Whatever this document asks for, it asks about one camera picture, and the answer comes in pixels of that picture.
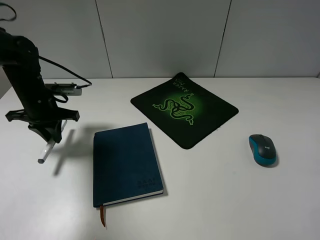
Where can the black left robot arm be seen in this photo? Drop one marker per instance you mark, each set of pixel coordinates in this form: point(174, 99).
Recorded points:
point(19, 58)

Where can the black green mouse pad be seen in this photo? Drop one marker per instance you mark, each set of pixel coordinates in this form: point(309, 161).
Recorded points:
point(185, 111)

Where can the blue grey computer mouse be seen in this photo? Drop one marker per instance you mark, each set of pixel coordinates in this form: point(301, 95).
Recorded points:
point(263, 149)

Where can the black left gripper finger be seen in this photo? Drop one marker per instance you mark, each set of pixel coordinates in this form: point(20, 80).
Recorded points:
point(42, 130)
point(52, 131)

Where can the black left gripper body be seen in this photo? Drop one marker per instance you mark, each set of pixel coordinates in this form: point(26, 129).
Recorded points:
point(40, 106)

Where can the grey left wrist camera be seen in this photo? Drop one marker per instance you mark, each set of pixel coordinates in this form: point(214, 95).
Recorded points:
point(69, 89)

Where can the white marker pen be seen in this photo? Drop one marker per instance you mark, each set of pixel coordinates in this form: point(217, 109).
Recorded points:
point(49, 146)

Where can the dark blue notebook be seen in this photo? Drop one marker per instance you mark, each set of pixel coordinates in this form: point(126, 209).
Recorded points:
point(125, 167)

